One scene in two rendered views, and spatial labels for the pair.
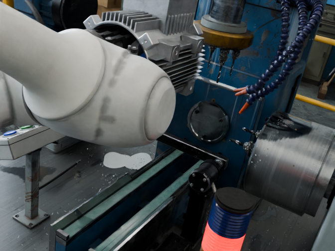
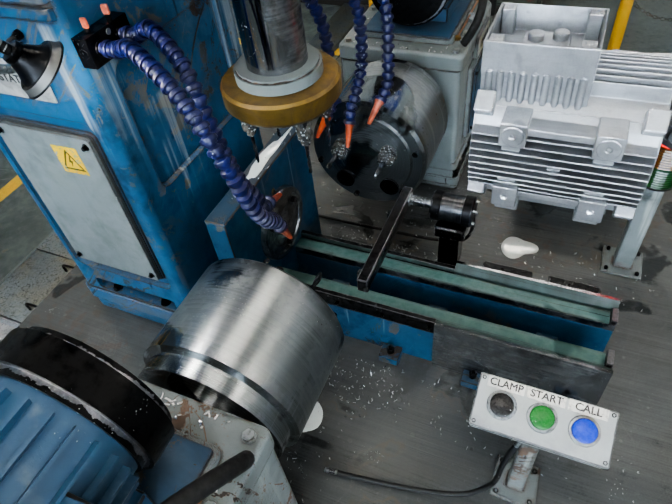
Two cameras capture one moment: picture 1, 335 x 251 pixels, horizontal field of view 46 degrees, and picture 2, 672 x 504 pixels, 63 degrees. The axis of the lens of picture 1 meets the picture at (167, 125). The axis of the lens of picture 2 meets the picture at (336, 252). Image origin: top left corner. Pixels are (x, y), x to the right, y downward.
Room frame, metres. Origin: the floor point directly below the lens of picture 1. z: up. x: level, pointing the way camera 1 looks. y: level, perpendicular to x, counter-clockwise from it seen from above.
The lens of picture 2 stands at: (1.06, 0.65, 1.73)
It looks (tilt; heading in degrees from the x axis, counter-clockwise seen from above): 47 degrees down; 273
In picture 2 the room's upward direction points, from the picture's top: 8 degrees counter-clockwise
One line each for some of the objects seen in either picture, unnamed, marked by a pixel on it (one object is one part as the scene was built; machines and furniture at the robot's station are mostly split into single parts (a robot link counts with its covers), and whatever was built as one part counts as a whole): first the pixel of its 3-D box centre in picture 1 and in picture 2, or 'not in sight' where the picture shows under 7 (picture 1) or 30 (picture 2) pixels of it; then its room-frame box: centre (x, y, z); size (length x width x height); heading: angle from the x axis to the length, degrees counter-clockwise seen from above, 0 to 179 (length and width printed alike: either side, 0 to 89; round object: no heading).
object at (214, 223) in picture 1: (230, 214); not in sight; (0.49, -0.12, 1.19); 0.06 x 0.06 x 0.04
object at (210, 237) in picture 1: (223, 237); not in sight; (0.49, -0.12, 1.14); 0.06 x 0.06 x 0.04
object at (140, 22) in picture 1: (142, 58); (563, 128); (0.78, 0.07, 1.31); 0.20 x 0.19 x 0.19; 154
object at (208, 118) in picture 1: (207, 122); (284, 223); (1.19, -0.13, 1.02); 0.15 x 0.02 x 0.15; 64
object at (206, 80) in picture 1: (212, 128); (259, 231); (1.24, -0.16, 0.97); 0.30 x 0.11 x 0.34; 64
